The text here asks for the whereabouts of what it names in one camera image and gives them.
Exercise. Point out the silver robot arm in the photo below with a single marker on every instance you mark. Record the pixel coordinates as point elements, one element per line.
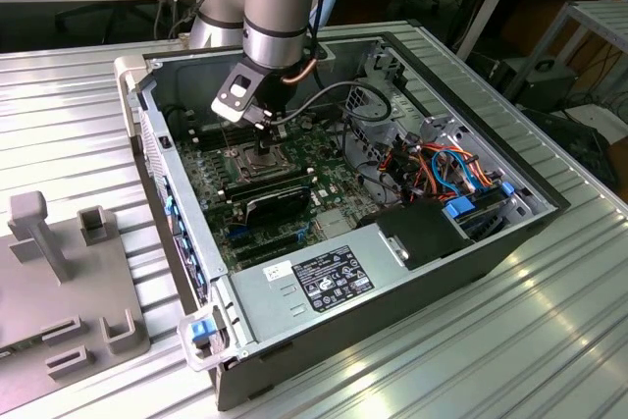
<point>277,7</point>

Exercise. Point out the CPU socket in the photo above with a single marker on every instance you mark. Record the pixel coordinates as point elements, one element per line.
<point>233,152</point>

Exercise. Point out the black RAM slot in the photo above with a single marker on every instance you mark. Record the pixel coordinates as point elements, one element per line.
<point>216,141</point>
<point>211,133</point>

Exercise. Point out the black expansion slot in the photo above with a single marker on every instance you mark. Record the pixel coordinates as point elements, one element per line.
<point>265,241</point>
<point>270,252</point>

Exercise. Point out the silver drive cage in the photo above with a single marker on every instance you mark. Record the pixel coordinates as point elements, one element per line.
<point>373,117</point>

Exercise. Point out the green motherboard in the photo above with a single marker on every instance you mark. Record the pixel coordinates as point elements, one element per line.
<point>338,178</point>

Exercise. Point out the black graphics card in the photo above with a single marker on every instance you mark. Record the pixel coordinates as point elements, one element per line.
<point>275,205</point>

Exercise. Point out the silver chipset heatsink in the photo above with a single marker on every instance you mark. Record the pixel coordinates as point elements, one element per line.
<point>333,223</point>

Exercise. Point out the black plastic shroud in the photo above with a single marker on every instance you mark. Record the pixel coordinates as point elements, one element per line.
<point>422,232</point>

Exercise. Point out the grey power supply unit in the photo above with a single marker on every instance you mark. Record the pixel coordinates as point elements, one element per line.
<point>275,301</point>

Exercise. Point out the blue disk carrier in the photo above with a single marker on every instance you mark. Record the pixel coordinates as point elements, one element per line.
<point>458,208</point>

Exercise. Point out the blue case latch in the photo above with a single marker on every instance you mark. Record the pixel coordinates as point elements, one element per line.
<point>198,330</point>

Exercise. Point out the small blue drive clip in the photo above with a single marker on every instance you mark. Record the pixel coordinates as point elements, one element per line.
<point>507,188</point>

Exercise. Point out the open grey PC case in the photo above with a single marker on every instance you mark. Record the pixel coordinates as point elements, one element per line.
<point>392,330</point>

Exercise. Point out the black box with fan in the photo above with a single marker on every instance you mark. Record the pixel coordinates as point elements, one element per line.
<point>544,85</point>

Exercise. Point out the grey part rack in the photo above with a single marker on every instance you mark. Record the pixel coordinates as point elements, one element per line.
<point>29,291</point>

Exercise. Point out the grey metal shelf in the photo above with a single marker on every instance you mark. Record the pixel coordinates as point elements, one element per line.
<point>603,16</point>

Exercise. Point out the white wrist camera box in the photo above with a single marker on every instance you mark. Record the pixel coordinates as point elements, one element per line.
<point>226,110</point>

